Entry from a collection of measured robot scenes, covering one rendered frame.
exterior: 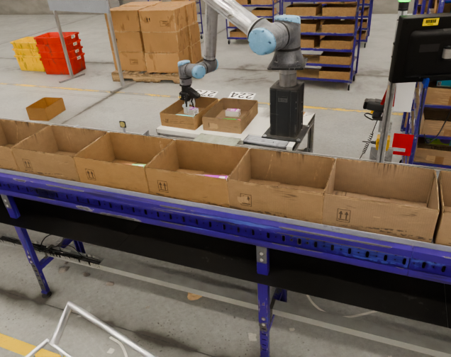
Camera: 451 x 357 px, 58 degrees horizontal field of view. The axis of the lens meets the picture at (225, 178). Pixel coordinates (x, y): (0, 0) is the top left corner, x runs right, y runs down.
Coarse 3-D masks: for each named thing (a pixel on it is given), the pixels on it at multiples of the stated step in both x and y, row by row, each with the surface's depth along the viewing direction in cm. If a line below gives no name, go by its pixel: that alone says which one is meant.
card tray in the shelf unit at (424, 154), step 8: (416, 144) 272; (424, 144) 285; (432, 144) 284; (440, 144) 284; (416, 152) 265; (424, 152) 263; (432, 152) 261; (440, 152) 259; (448, 152) 257; (416, 160) 268; (424, 160) 266; (432, 160) 264; (440, 160) 262; (448, 160) 260
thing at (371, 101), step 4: (364, 100) 222; (368, 100) 219; (372, 100) 218; (376, 100) 218; (380, 100) 218; (364, 104) 219; (368, 104) 218; (372, 104) 217; (376, 104) 216; (380, 104) 216; (364, 108) 220; (368, 108) 219; (372, 108) 218; (376, 108) 217; (380, 108) 216; (372, 112) 221; (376, 112) 220; (380, 112) 218; (372, 116) 221; (376, 116) 221; (380, 116) 221
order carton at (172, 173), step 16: (176, 144) 202; (192, 144) 199; (208, 144) 195; (160, 160) 191; (176, 160) 205; (192, 160) 204; (208, 160) 200; (224, 160) 197; (160, 176) 178; (176, 176) 174; (192, 176) 171; (208, 176) 168; (160, 192) 183; (176, 192) 179; (192, 192) 176; (208, 192) 172; (224, 192) 169
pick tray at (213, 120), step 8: (216, 104) 297; (224, 104) 309; (232, 104) 306; (240, 104) 304; (248, 104) 301; (256, 104) 295; (208, 112) 286; (216, 112) 299; (224, 112) 306; (240, 112) 303; (248, 112) 280; (256, 112) 297; (208, 120) 276; (216, 120) 274; (224, 120) 272; (232, 120) 270; (240, 120) 268; (248, 120) 283; (208, 128) 280; (216, 128) 277; (224, 128) 275; (232, 128) 273; (240, 128) 270
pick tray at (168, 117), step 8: (200, 96) 312; (176, 104) 306; (200, 104) 316; (208, 104) 312; (160, 112) 289; (168, 112) 298; (176, 112) 308; (200, 112) 284; (168, 120) 288; (176, 120) 285; (184, 120) 282; (192, 120) 279; (200, 120) 287; (184, 128) 285; (192, 128) 282
